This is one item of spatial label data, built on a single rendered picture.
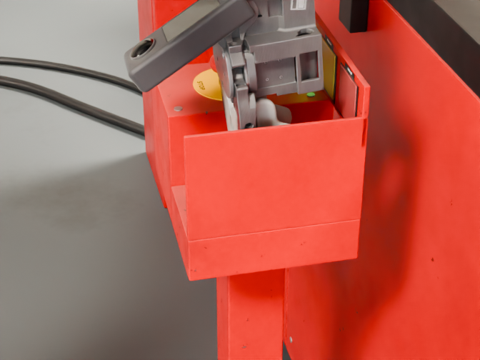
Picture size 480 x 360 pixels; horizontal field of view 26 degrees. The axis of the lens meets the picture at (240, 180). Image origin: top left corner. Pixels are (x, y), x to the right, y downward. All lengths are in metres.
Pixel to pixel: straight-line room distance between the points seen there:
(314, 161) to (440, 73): 0.15
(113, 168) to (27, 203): 0.23
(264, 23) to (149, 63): 0.10
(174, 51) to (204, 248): 0.19
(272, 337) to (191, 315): 0.85
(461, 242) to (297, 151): 0.18
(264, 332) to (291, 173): 0.25
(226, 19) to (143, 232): 1.36
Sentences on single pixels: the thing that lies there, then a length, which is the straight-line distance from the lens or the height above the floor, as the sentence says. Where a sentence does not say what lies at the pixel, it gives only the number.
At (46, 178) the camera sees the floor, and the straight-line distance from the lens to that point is 2.38.
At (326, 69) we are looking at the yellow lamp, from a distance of 0.98.
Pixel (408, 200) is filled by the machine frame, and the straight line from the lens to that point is 1.08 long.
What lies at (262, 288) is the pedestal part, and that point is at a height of 0.59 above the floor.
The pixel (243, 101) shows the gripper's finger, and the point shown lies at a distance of 0.86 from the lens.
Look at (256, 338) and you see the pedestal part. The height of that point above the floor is 0.52.
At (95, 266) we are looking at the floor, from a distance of 2.09.
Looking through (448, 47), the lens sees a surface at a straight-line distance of 0.95.
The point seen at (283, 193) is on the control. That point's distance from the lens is 0.91.
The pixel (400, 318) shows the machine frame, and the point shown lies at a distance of 1.16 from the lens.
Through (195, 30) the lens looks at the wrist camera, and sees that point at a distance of 0.85.
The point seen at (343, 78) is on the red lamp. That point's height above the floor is 0.83.
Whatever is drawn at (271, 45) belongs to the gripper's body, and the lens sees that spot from 0.86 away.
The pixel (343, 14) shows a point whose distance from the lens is 1.15.
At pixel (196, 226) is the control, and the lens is 0.91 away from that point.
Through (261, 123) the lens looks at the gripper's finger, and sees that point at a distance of 0.90.
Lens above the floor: 1.24
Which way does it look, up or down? 32 degrees down
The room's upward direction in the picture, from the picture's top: straight up
